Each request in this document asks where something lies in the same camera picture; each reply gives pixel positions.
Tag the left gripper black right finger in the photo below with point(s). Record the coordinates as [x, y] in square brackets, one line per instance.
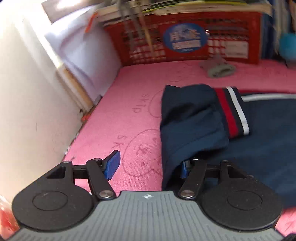
[229, 196]

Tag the red plastic crate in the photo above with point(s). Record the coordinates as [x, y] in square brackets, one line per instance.
[235, 36]

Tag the blue plush ball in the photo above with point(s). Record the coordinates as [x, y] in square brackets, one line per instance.
[287, 46]

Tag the grey clip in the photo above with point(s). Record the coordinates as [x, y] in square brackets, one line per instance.
[217, 67]

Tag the stack of paper workbooks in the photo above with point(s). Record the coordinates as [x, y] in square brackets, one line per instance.
[111, 13]

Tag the white paper sheet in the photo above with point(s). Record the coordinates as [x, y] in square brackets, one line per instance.
[90, 56]

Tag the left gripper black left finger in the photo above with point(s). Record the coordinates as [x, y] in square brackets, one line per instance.
[66, 195]

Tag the navy white track jacket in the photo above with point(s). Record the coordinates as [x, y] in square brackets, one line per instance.
[208, 129]

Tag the pink bunny print cloth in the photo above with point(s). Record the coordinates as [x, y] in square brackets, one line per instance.
[128, 117]

